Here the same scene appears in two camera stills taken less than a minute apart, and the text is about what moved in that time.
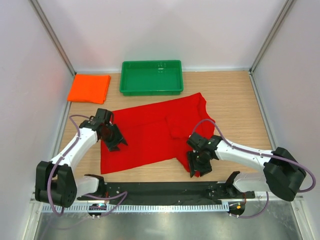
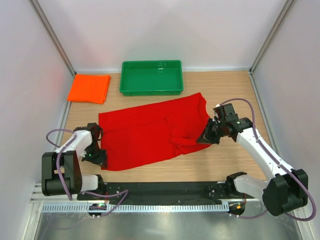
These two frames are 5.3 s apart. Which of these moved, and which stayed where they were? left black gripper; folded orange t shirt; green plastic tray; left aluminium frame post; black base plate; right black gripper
Moved: left black gripper; right black gripper
Stayed: green plastic tray; black base plate; folded orange t shirt; left aluminium frame post
